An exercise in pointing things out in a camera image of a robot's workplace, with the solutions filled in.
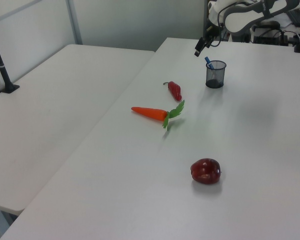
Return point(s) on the dark robot gripper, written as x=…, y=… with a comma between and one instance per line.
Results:
x=206, y=40

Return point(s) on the blue and white marker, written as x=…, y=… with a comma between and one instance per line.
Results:
x=209, y=62

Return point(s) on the Franka robot arm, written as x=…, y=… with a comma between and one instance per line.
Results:
x=242, y=18

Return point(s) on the black mesh pen cup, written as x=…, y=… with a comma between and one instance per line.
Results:
x=215, y=76

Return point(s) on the red toy chili pepper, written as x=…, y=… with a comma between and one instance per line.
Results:
x=175, y=90

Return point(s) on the orange toy carrot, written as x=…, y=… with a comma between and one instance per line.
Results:
x=151, y=113

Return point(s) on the black desk device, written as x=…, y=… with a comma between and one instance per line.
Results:
x=267, y=25

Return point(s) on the black keyboard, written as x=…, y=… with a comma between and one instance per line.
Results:
x=297, y=17

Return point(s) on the dark red toy apple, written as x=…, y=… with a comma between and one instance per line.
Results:
x=205, y=171

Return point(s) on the grey partition frame post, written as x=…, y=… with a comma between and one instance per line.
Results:
x=74, y=22

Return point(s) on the black camera stand pole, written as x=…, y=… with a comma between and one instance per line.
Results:
x=2, y=70

